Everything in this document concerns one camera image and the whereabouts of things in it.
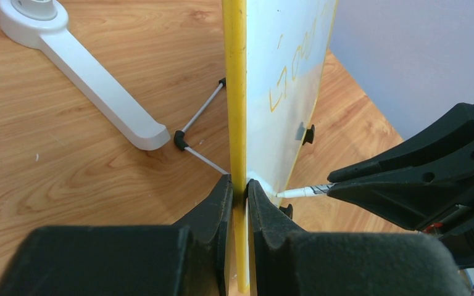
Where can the yellow framed whiteboard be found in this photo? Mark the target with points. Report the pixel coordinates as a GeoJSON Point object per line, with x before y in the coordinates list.
{"type": "Point", "coordinates": [274, 60]}

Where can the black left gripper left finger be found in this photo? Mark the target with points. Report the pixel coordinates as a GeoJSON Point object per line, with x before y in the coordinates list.
{"type": "Point", "coordinates": [187, 257]}

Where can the wire whiteboard back stand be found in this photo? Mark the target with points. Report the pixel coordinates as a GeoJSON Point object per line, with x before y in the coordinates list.
{"type": "Point", "coordinates": [181, 136]}

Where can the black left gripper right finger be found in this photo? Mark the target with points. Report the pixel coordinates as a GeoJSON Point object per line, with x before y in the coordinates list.
{"type": "Point", "coordinates": [288, 260]}

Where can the white stand base foot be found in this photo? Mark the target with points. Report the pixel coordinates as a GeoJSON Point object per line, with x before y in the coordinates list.
{"type": "Point", "coordinates": [44, 25]}

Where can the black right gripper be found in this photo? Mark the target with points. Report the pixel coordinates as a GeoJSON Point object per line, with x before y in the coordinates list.
{"type": "Point", "coordinates": [435, 194]}

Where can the black whiteboard foot clip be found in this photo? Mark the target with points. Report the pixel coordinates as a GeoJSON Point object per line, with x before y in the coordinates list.
{"type": "Point", "coordinates": [309, 135]}
{"type": "Point", "coordinates": [288, 210]}

